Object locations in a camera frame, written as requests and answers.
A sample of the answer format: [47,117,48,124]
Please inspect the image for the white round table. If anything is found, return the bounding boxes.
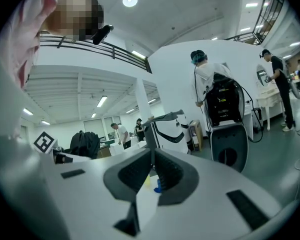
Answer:
[139,174,162,206]

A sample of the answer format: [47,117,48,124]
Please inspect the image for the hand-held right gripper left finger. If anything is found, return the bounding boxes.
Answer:
[39,147,152,240]

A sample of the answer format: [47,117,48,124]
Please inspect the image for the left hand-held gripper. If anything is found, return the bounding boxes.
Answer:
[33,131,75,165]

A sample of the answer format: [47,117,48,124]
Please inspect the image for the ceiling tube lights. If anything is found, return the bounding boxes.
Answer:
[210,1,300,60]
[22,49,158,126]

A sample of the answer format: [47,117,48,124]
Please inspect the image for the white dressing table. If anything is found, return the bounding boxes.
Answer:
[255,87,288,132]

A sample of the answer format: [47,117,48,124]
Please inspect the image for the person's face and neck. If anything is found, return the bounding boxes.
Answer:
[43,0,105,41]

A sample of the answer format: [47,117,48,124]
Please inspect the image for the small blue object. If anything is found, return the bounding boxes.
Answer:
[153,178,164,194]

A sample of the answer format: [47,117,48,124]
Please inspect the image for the black balcony railing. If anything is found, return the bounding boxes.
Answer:
[224,0,286,47]
[38,32,153,75]

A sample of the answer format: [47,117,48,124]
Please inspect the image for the black head camera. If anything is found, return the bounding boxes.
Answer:
[91,24,115,46]

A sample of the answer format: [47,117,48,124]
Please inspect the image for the white column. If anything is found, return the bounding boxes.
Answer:
[133,77,153,122]

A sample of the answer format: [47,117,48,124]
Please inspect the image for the black white robot pod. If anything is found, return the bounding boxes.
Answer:
[204,72,250,174]

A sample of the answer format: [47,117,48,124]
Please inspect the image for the oval mirror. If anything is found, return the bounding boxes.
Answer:
[255,64,267,88]

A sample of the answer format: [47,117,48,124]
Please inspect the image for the black case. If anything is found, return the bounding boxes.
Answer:
[250,107,263,130]

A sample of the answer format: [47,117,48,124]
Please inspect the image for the cardboard box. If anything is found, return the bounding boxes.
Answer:
[189,119,204,152]

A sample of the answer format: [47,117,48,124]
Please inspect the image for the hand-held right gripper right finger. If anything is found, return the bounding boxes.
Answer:
[142,147,289,240]

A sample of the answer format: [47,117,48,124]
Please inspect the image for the black machine cable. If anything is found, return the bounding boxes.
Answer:
[239,83,264,143]

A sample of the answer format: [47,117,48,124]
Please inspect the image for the pink shirt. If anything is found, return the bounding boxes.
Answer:
[0,0,59,90]

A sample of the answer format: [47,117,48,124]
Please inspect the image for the white service robot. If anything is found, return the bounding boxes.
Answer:
[141,109,191,155]

